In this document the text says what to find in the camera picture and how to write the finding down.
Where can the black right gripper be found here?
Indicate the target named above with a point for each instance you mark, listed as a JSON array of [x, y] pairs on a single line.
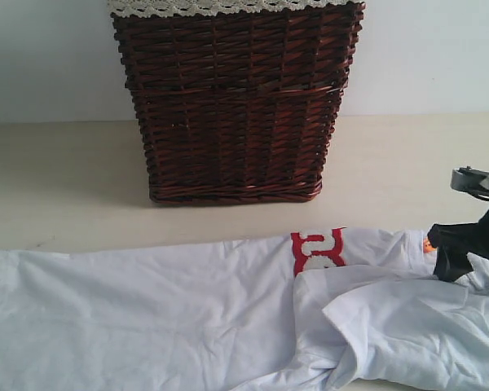
[[453, 243]]

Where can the white t-shirt with red lettering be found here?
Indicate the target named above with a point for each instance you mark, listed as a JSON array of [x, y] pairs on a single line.
[[305, 311]]

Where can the brown wicker basket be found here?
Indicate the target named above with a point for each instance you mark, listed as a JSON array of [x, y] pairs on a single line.
[[238, 108]]

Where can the orange garment tag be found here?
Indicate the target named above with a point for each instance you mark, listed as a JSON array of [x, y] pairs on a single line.
[[427, 246]]

